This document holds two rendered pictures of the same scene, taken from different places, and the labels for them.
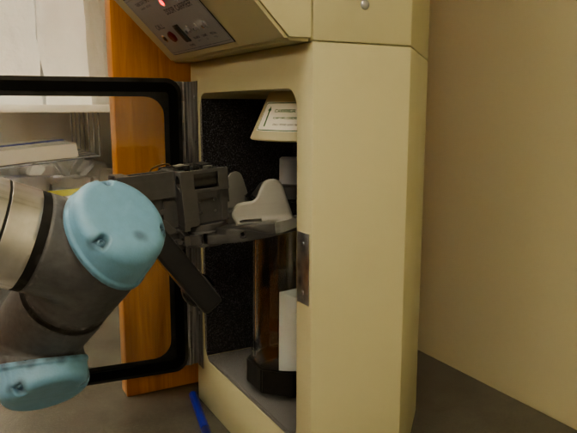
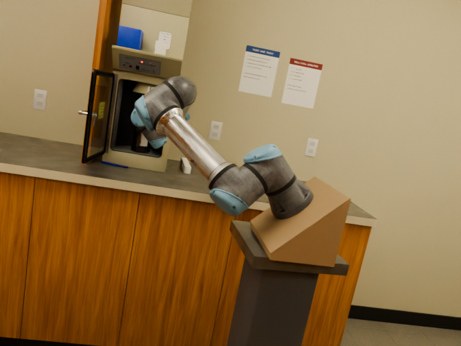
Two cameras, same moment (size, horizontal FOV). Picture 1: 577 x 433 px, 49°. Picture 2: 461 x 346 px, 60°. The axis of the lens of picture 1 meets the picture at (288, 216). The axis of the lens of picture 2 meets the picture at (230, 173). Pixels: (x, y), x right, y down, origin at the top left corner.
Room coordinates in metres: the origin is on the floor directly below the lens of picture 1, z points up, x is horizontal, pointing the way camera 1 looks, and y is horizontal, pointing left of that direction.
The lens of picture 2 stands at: (-0.40, 1.75, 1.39)
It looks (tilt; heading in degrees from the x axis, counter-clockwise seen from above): 11 degrees down; 290
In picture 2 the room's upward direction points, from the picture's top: 11 degrees clockwise
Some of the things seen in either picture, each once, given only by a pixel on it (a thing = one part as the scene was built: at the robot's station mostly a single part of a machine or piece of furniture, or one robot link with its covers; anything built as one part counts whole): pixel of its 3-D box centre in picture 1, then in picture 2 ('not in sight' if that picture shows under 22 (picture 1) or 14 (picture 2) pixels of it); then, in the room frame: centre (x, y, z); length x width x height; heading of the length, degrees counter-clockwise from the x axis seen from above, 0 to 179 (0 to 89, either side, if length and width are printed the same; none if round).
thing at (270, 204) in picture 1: (275, 205); not in sight; (0.67, 0.01, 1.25); 0.09 x 0.03 x 0.06; 95
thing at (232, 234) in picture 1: (233, 230); not in sight; (0.66, 0.06, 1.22); 0.09 x 0.05 x 0.02; 95
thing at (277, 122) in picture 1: (325, 115); (150, 88); (0.75, -0.04, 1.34); 0.18 x 0.18 x 0.05
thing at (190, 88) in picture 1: (191, 228); (110, 114); (0.85, 0.13, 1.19); 0.03 x 0.02 x 0.39; 28
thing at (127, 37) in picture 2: not in sight; (130, 38); (0.78, 0.15, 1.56); 0.10 x 0.10 x 0.09; 28
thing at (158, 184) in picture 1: (171, 210); not in sight; (0.67, 0.12, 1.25); 0.12 x 0.08 x 0.09; 119
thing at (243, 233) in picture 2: not in sight; (284, 245); (-0.18, 0.44, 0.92); 0.32 x 0.32 x 0.04; 34
